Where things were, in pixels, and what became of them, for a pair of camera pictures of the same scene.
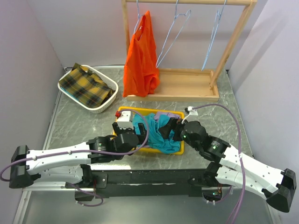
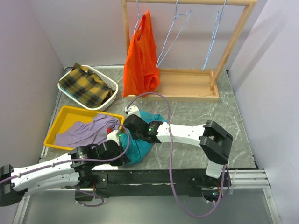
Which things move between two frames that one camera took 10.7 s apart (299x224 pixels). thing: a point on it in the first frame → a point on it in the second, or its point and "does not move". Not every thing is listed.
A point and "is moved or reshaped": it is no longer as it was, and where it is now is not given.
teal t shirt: [155, 140] is moved or reshaped
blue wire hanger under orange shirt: [138, 15] does not move
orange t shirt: [141, 76] does not move
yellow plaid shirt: [87, 87] does not move
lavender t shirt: [156, 116] → [85, 133]
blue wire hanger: [218, 15] does not move
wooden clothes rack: [187, 85] does not move
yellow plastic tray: [181, 152] → [64, 116]
